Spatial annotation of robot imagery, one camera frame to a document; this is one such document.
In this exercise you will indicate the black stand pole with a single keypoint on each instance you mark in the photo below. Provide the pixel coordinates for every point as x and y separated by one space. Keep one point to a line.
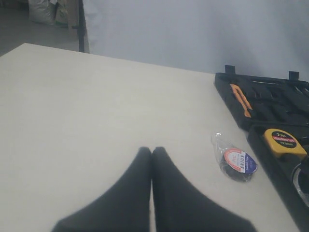
80 27

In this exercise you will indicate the steel claw hammer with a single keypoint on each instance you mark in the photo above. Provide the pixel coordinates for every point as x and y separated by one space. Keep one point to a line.
300 180

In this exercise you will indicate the yellow tape measure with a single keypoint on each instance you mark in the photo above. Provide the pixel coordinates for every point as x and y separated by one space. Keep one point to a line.
281 142

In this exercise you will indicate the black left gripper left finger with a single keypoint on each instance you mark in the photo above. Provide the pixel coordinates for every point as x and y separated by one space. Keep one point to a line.
124 207

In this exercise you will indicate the orange utility knife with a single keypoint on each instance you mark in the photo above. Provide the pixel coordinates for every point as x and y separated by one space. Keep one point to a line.
242 99

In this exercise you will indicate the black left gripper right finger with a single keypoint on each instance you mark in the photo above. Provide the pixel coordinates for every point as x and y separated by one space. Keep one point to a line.
180 207

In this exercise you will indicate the grey sacks in background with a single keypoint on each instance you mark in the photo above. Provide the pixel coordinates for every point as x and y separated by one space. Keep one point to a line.
62 13

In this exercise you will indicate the black plastic tool case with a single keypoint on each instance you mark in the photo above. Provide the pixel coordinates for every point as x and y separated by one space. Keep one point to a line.
276 103

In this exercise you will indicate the black electrical tape roll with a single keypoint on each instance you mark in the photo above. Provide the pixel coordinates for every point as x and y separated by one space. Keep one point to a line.
233 162

